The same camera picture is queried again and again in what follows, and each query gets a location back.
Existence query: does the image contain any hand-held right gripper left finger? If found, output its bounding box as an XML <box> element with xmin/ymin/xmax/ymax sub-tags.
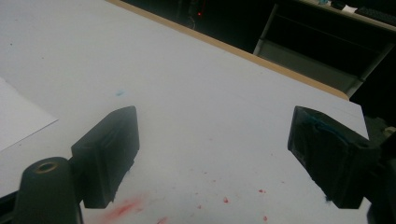
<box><xmin>70</xmin><ymin>105</ymin><xmax>140</xmax><ymax>209</ymax></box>

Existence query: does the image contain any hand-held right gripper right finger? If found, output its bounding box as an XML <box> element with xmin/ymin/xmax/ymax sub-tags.
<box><xmin>287</xmin><ymin>105</ymin><xmax>381</xmax><ymax>209</ymax></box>

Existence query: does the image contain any white paper sheet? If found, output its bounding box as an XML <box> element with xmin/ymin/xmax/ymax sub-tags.
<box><xmin>0</xmin><ymin>77</ymin><xmax>60</xmax><ymax>152</ymax></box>

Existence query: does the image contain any large white board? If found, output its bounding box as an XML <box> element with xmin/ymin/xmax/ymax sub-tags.
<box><xmin>0</xmin><ymin>0</ymin><xmax>372</xmax><ymax>224</ymax></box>

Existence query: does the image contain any black keyboard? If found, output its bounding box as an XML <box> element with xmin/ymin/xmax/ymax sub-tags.
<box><xmin>354</xmin><ymin>6</ymin><xmax>396</xmax><ymax>26</ymax></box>

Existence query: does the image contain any dark computer tower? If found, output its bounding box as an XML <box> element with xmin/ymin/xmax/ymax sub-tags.
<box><xmin>174</xmin><ymin>0</ymin><xmax>214</xmax><ymax>31</ymax></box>

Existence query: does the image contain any white metal frame desk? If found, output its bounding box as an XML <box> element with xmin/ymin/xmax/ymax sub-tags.
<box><xmin>253</xmin><ymin>0</ymin><xmax>396</xmax><ymax>98</ymax></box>

